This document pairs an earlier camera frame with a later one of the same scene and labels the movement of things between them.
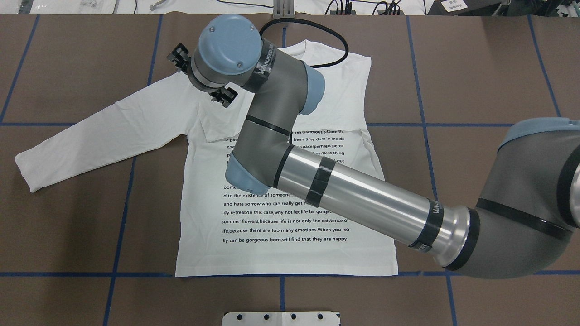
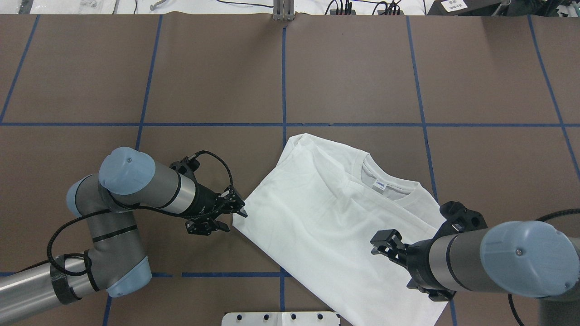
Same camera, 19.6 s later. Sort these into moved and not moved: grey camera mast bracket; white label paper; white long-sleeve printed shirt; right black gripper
Moved: right black gripper; white long-sleeve printed shirt
Not moved: white label paper; grey camera mast bracket
